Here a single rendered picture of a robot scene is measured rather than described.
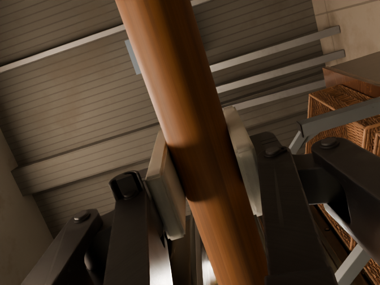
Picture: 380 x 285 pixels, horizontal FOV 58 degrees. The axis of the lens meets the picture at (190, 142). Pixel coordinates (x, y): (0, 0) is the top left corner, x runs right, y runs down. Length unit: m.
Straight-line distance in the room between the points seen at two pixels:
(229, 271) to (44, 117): 3.76
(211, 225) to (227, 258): 0.02
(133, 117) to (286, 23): 1.78
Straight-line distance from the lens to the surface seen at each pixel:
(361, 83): 1.58
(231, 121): 0.17
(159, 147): 0.16
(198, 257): 1.40
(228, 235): 0.17
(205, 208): 0.17
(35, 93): 3.89
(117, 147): 3.57
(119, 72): 3.60
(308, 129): 1.09
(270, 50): 3.16
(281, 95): 3.21
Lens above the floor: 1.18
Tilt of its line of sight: 5 degrees up
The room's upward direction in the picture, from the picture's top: 107 degrees counter-clockwise
